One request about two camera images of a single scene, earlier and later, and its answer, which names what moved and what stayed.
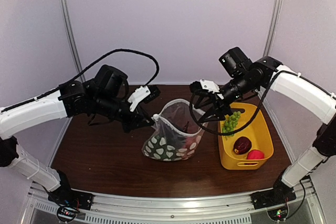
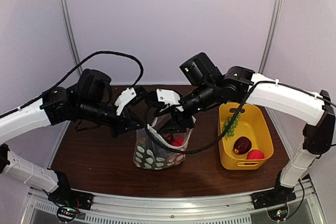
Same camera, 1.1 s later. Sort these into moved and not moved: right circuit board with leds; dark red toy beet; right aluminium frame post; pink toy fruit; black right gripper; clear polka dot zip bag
Moved: black right gripper; clear polka dot zip bag
Not moved: dark red toy beet; pink toy fruit; right aluminium frame post; right circuit board with leds
